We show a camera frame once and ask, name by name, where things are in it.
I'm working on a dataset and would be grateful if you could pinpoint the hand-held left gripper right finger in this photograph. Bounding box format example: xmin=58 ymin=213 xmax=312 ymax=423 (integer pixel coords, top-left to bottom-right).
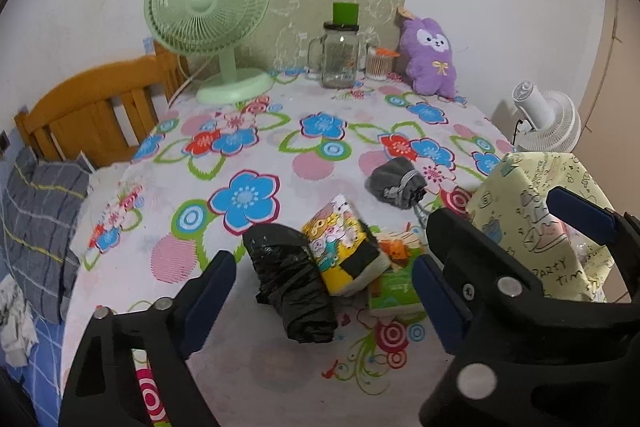
xmin=412 ymin=253 xmax=473 ymax=355

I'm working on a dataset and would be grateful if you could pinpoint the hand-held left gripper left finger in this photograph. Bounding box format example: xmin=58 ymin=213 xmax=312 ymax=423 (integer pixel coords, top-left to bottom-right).
xmin=59 ymin=249 xmax=237 ymax=427

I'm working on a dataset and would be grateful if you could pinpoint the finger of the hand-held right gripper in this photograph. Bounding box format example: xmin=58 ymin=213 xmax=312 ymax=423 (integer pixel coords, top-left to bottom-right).
xmin=547 ymin=186 xmax=640 ymax=305
xmin=419 ymin=207 xmax=640 ymax=427

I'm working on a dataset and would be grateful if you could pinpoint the yellow patterned paper box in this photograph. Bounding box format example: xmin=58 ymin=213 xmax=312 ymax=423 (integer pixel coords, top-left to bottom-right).
xmin=466 ymin=151 xmax=617 ymax=303

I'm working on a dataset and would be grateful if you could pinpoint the green orange packet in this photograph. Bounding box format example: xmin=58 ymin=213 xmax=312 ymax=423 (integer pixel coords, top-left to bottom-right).
xmin=367 ymin=229 xmax=426 ymax=320

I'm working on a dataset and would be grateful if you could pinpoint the black plastic bag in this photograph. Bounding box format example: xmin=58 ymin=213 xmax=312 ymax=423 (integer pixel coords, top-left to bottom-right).
xmin=242 ymin=223 xmax=338 ymax=344

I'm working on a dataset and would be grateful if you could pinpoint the white desk fan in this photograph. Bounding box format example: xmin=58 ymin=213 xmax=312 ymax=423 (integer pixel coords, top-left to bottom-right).
xmin=510 ymin=80 xmax=582 ymax=154

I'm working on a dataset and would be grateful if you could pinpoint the yellow cartoon tissue pack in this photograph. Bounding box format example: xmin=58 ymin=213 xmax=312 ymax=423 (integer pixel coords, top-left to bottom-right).
xmin=301 ymin=194 xmax=391 ymax=298

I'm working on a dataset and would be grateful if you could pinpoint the white bedding cloth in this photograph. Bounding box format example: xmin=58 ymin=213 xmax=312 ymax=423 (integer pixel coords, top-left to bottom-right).
xmin=80 ymin=162 xmax=131 ymax=218

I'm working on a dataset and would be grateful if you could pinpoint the floral tablecloth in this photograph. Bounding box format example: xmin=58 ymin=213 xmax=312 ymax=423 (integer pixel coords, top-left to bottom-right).
xmin=60 ymin=69 xmax=516 ymax=427

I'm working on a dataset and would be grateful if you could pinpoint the blue checked bed sheet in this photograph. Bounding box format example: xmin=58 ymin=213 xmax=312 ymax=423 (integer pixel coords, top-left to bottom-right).
xmin=0 ymin=312 xmax=68 ymax=427

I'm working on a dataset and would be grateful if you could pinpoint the grey plaid pillow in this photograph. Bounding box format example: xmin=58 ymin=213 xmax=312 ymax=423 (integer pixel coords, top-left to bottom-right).
xmin=0 ymin=149 xmax=91 ymax=324

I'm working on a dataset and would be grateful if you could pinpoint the crumpled grey white cloth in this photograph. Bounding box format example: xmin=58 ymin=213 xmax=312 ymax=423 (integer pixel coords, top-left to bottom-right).
xmin=0 ymin=277 xmax=38 ymax=368

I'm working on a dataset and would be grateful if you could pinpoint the purple plush bunny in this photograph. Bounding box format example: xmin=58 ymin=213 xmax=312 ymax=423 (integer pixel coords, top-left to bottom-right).
xmin=397 ymin=7 xmax=460 ymax=98

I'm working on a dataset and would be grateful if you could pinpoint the clear cotton swab container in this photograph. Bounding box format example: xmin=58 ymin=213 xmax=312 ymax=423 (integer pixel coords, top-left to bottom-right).
xmin=366 ymin=44 xmax=399 ymax=82

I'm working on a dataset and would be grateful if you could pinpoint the wooden bed headboard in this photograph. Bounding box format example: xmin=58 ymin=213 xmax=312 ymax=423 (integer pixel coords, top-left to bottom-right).
xmin=14 ymin=42 xmax=193 ymax=168

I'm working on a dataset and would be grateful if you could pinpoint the glass jar mug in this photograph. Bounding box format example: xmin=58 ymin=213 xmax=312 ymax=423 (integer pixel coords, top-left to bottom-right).
xmin=306 ymin=21 xmax=362 ymax=90

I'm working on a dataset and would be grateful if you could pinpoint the green plastic cup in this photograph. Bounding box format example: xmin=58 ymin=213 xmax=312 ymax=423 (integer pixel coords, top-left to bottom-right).
xmin=333 ymin=1 xmax=360 ymax=28

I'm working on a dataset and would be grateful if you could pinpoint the green desk fan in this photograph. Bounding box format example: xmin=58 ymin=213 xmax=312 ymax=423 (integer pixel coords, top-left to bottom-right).
xmin=144 ymin=0 xmax=275 ymax=106

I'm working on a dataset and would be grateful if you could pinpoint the green patterned board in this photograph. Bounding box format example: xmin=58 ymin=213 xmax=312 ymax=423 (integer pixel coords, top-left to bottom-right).
xmin=265 ymin=0 xmax=410 ymax=75

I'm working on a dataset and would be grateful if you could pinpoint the grey drawstring pouch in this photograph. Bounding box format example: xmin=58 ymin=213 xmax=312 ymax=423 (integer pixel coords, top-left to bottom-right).
xmin=364 ymin=157 xmax=428 ymax=211

